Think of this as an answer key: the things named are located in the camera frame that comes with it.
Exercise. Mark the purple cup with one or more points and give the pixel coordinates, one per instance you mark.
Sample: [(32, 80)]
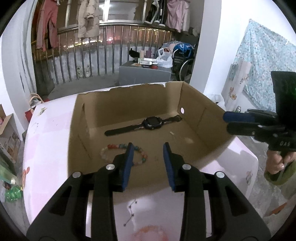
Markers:
[(148, 54)]

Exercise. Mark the black hanging jacket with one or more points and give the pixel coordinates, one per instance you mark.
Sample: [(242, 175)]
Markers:
[(155, 11)]

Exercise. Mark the metal balcony railing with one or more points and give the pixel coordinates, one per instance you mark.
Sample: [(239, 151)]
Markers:
[(115, 22)]

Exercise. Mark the blue bag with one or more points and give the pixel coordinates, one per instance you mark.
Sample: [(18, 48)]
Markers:
[(182, 47)]

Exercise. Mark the brown cardboard box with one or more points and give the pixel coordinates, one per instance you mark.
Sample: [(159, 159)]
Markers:
[(138, 104)]

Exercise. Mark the small open cardboard box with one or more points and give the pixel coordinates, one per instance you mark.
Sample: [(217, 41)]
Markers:
[(10, 139)]

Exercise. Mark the light pink hanging shirt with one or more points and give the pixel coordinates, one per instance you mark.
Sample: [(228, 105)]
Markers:
[(178, 16)]

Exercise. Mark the small black object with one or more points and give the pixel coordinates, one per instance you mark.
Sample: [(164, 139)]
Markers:
[(133, 52)]

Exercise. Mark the teal floral blanket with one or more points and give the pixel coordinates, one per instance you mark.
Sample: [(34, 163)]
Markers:
[(259, 58)]

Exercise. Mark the person's right hand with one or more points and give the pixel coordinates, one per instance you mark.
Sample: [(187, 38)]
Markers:
[(274, 162)]

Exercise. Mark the grey cabinet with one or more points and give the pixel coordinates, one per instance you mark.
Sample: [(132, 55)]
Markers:
[(143, 74)]

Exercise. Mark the white curtain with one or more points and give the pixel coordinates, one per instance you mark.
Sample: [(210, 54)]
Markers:
[(25, 58)]

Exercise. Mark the pink hanging garment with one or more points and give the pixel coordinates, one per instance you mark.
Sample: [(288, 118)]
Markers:
[(47, 23)]

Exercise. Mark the wheelchair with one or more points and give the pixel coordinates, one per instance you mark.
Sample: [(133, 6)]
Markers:
[(178, 61)]

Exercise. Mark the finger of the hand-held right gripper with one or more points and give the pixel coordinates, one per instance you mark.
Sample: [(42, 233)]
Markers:
[(238, 116), (241, 129)]

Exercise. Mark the green foil package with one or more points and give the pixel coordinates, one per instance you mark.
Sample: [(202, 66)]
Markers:
[(12, 193)]

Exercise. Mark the crumpled white plastic bag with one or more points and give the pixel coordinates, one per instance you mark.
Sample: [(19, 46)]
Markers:
[(217, 99)]

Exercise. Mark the dark blue smartwatch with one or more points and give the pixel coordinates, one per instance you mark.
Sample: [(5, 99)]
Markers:
[(151, 122)]

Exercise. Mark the green box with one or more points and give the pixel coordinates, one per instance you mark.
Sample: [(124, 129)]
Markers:
[(5, 166)]

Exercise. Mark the white shoe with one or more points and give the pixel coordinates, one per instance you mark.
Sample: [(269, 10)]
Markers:
[(80, 72), (87, 71)]

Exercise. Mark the beige puffer jacket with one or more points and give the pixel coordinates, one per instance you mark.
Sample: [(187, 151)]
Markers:
[(89, 20)]

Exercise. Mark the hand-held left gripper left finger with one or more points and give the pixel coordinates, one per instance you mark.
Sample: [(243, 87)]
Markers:
[(128, 166)]

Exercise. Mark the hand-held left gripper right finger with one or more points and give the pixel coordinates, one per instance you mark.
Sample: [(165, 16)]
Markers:
[(168, 166)]

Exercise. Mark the red round tin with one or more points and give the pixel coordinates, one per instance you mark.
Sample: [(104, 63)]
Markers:
[(154, 67)]

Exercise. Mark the rolled printed mat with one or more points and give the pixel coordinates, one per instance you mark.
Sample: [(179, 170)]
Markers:
[(235, 85)]

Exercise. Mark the white flat box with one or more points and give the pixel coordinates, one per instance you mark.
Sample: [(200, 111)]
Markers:
[(148, 60)]

